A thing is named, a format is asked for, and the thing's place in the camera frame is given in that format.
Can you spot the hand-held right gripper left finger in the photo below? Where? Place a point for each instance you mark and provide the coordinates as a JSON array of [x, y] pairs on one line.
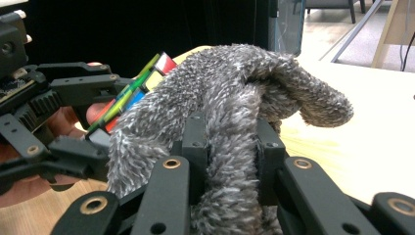
[[197, 156]]

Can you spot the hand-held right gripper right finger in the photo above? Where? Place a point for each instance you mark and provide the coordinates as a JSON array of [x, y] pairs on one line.
[[269, 163]]

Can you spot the multicoloured puzzle cube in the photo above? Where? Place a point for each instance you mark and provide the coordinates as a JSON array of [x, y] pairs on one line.
[[130, 94]]

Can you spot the grey fluffy cloth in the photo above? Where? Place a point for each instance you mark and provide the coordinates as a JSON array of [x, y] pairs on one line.
[[228, 98]]

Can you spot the dark glass cabinet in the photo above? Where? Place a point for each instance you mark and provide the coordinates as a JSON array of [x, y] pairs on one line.
[[287, 26]]

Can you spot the pale slanted metal bar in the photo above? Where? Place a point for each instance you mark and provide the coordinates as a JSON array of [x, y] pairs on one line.
[[359, 29]]

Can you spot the grey armchair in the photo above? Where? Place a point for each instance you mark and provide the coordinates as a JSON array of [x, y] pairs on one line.
[[336, 6]]

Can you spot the light wooden desk frame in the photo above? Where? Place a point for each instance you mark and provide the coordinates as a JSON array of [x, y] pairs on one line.
[[391, 36]]

